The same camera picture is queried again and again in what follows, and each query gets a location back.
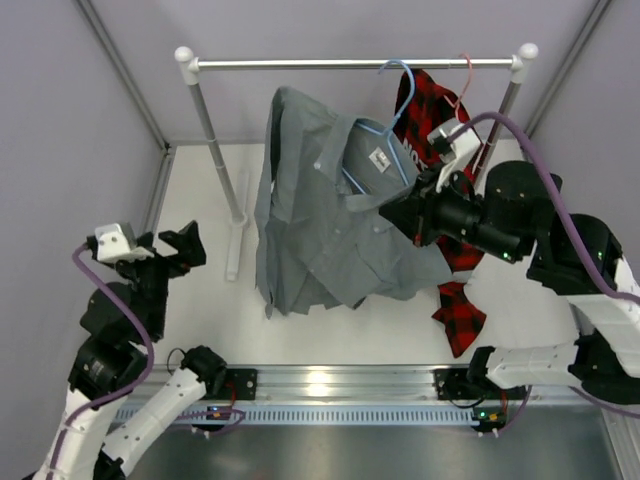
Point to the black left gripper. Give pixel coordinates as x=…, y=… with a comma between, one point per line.
x=188, y=244

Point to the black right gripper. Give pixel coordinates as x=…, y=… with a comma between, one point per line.
x=418, y=215

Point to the light blue wire hanger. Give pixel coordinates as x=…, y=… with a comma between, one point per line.
x=388, y=131

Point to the grey button shirt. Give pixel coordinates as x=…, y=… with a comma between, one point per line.
x=321, y=239

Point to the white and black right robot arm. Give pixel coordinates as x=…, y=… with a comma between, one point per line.
x=515, y=218

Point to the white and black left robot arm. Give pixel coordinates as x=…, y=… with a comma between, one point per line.
x=125, y=317

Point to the silver white clothes rack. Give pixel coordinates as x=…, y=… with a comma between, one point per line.
x=236, y=192

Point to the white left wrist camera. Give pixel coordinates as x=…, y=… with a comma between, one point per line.
x=115, y=242

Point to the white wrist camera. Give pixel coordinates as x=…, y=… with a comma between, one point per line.
x=456, y=145
x=115, y=242

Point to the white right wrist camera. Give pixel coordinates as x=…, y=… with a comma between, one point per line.
x=456, y=145

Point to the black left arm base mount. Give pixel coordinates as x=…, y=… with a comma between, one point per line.
x=240, y=384

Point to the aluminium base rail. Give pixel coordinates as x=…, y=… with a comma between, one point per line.
x=350, y=384

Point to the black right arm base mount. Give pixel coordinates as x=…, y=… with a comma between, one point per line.
x=453, y=384

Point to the slotted grey cable duct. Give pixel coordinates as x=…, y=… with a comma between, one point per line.
x=348, y=415

